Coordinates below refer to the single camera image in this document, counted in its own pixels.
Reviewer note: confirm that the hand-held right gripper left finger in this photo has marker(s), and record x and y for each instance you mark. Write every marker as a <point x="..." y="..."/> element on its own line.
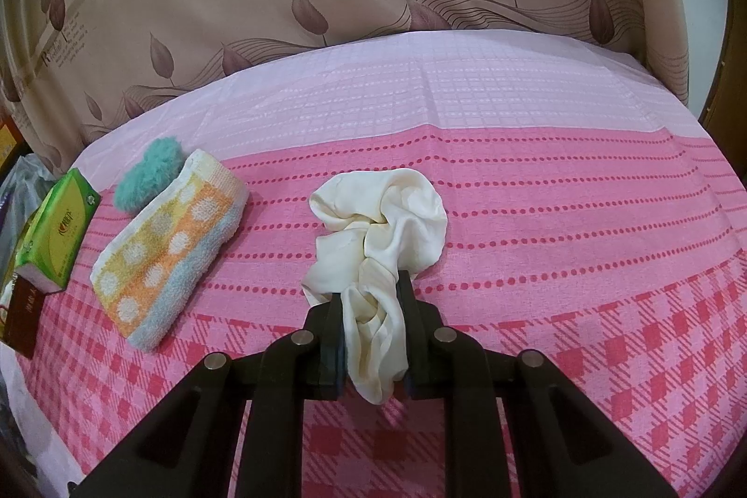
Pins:
<point x="334" y="358"/>

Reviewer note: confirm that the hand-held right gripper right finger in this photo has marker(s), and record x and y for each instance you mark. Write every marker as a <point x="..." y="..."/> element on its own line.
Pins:
<point x="417" y="334"/>

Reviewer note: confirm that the cream satin scrunchie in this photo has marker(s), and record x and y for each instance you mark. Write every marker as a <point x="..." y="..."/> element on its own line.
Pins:
<point x="379" y="241"/>

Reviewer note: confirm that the pink checked blanket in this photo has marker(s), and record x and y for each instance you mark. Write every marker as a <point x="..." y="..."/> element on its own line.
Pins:
<point x="525" y="212"/>

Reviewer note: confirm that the polka dot pastel towel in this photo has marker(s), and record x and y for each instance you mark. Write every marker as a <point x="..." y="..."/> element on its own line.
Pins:
<point x="169" y="253"/>

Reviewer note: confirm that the teal fluffy scrunchie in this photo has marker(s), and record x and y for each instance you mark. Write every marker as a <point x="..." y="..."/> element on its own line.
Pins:
<point x="140" y="183"/>

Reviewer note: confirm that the green tissue pack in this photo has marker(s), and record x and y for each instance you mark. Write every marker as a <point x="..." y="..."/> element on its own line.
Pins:
<point x="58" y="224"/>

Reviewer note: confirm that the dark brown box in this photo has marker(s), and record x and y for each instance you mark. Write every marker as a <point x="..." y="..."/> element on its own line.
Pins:
<point x="23" y="317"/>

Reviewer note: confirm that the grey plastic bag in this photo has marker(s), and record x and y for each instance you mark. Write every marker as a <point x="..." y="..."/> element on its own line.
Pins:
<point x="23" y="189"/>

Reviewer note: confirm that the orange box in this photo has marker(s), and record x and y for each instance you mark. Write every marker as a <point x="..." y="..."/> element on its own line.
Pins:
<point x="7" y="145"/>

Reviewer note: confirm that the brown wooden furniture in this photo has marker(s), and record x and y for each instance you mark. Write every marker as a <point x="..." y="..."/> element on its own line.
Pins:
<point x="726" y="84"/>

